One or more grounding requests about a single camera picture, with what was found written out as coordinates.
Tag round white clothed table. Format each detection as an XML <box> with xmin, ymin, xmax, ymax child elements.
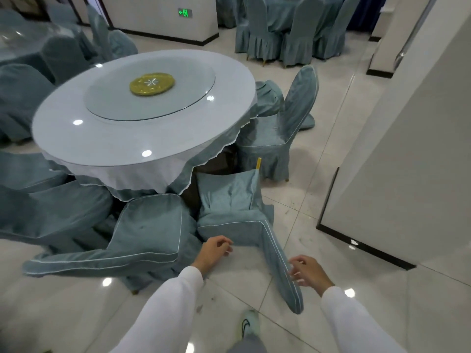
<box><xmin>31</xmin><ymin>49</ymin><xmax>258</xmax><ymax>202</ymax></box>

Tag person's left shoe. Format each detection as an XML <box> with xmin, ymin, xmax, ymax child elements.
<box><xmin>241</xmin><ymin>309</ymin><xmax>260</xmax><ymax>339</ymax></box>

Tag person's left hand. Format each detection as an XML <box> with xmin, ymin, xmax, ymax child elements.
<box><xmin>191</xmin><ymin>235</ymin><xmax>235</xmax><ymax>276</ymax></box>

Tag person's grey trousers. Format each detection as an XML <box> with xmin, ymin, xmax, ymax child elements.
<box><xmin>226</xmin><ymin>334</ymin><xmax>267</xmax><ymax>353</ymax></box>

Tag person's right forearm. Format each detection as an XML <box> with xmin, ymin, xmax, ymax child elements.
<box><xmin>320</xmin><ymin>286</ymin><xmax>405</xmax><ymax>353</ymax></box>

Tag person's left forearm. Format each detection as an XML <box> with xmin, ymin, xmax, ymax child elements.
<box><xmin>110</xmin><ymin>266</ymin><xmax>205</xmax><ymax>353</ymax></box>

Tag dark framed glass window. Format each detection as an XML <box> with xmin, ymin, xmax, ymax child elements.
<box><xmin>66</xmin><ymin>0</ymin><xmax>113</xmax><ymax>30</ymax></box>

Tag cluster of teal banquet chairs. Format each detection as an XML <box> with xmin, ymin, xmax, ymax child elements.
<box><xmin>215</xmin><ymin>0</ymin><xmax>363</xmax><ymax>67</ymax></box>

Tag round teal table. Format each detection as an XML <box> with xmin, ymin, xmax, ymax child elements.
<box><xmin>0</xmin><ymin>22</ymin><xmax>76</xmax><ymax>67</ymax></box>

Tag round glass turntable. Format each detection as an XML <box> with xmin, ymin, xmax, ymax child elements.
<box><xmin>84</xmin><ymin>56</ymin><xmax>217</xmax><ymax>122</ymax></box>

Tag gold turntable hub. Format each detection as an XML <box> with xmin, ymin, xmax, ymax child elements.
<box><xmin>129</xmin><ymin>72</ymin><xmax>176</xmax><ymax>97</ymax></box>

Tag person's right hand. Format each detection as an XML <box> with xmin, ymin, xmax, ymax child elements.
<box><xmin>288</xmin><ymin>254</ymin><xmax>335</xmax><ymax>298</ymax></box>

